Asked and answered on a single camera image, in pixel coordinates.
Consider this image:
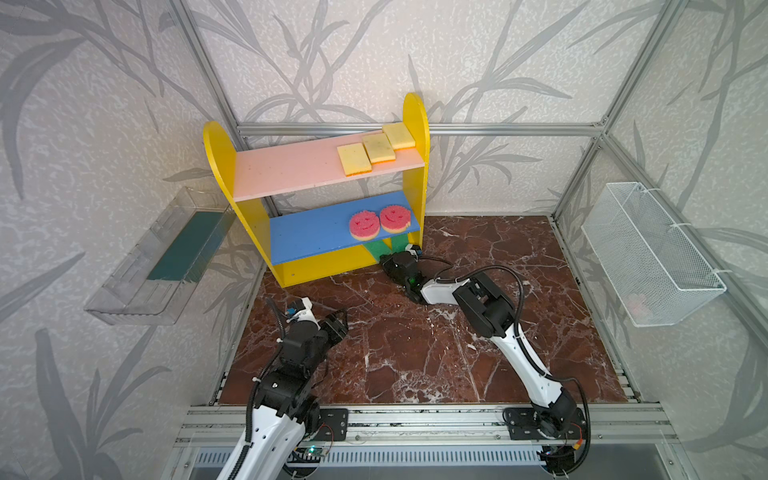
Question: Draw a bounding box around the pink smiley sponge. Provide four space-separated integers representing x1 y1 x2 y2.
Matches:
348 210 381 242
379 205 412 234

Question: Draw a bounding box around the orange yellow sponge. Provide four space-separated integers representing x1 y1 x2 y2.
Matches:
337 143 373 177

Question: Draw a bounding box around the green sponge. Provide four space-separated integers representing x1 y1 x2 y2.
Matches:
363 240 392 263
391 233 410 253

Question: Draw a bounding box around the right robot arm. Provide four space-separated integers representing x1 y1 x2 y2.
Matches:
379 251 578 438

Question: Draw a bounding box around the blue lower shelf board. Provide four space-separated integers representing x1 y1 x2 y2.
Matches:
270 191 421 265

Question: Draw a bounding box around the pink top shelf board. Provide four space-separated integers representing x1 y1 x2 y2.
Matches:
233 134 424 201

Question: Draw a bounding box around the green circuit board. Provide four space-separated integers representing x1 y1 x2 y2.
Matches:
288 445 331 464

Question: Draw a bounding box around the dark green scouring pad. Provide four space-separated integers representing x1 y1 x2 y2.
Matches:
147 211 223 281

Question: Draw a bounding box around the pink item in basket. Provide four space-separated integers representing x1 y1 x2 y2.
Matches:
624 294 654 325

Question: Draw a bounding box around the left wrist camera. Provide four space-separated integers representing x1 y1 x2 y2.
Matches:
285 297 318 325

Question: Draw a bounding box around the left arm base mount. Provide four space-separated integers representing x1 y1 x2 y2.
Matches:
304 407 349 442

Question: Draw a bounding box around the clear plastic wall tray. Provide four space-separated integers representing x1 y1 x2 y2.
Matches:
85 187 235 326

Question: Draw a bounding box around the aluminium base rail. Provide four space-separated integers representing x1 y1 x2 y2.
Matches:
173 403 679 448

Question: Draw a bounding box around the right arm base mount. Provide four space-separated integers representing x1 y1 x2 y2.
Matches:
502 407 587 442

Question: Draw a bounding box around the yellow shelf unit frame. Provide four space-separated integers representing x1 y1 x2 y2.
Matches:
203 93 430 287

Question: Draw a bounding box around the aluminium enclosure frame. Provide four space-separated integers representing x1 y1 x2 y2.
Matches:
167 0 768 349

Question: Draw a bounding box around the white wire mesh basket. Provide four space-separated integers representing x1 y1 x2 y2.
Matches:
582 182 727 328

